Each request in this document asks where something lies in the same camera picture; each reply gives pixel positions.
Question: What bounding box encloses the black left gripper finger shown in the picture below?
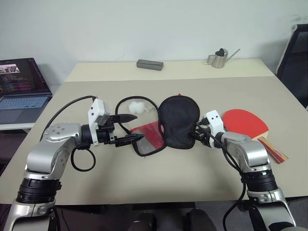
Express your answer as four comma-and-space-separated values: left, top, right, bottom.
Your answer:
115, 134, 145, 148
112, 114, 139, 124

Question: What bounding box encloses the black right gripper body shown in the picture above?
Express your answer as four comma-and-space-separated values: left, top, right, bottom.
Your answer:
195, 119, 213, 148

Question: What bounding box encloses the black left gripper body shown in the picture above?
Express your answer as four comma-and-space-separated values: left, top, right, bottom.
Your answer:
95, 115, 120, 146

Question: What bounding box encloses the black and red paddle case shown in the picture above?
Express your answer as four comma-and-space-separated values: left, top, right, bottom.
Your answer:
115, 93, 202, 158

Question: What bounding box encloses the red table tennis paddle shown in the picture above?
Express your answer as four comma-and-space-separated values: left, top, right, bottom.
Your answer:
222, 109, 289, 166

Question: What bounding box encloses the gray rectangular box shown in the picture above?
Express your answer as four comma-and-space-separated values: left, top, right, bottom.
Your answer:
136, 59, 165, 72

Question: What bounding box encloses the silver metal watering can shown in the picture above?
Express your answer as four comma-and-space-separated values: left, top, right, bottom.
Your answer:
207, 48, 241, 69

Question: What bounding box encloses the white side table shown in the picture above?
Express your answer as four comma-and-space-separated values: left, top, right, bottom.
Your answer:
0, 122, 35, 131

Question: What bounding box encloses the open laptop computer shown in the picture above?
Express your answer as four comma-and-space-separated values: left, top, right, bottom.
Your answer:
0, 57, 53, 125

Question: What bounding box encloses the black office chair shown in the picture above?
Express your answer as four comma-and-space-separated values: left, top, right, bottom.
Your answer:
275, 24, 308, 109

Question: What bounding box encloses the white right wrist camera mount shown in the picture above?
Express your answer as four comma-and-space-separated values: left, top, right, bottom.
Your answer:
204, 110, 227, 148

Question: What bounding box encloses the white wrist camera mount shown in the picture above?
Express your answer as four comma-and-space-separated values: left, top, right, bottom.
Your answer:
87, 97, 111, 147
204, 110, 227, 148

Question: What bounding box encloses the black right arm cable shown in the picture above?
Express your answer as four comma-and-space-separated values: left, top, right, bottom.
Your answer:
202, 131, 249, 231

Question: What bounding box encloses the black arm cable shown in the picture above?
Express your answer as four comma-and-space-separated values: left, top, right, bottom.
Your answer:
202, 131, 249, 231
44, 95, 98, 172

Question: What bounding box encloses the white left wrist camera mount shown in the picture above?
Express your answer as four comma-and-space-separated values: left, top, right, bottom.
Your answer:
87, 97, 111, 147

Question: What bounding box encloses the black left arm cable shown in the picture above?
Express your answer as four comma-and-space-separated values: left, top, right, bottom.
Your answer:
44, 95, 98, 172

